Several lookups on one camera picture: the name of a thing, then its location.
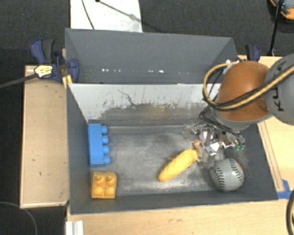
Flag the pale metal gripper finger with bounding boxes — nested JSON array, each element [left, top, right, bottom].
[[206, 152, 218, 170], [198, 148, 207, 165]]

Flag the grey baseball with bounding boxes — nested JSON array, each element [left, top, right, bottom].
[[209, 158, 245, 192]]

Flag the yellow toy corn cob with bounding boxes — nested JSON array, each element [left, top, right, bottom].
[[158, 147, 199, 183]]

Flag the grey metal bin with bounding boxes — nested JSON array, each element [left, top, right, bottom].
[[64, 27, 279, 215]]

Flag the yellow toy building block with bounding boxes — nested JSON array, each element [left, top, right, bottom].
[[91, 171, 118, 200]]

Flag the blue toy building block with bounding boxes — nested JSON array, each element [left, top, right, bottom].
[[87, 123, 112, 167]]

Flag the pale wood board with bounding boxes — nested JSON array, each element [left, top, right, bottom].
[[19, 64, 71, 209]]

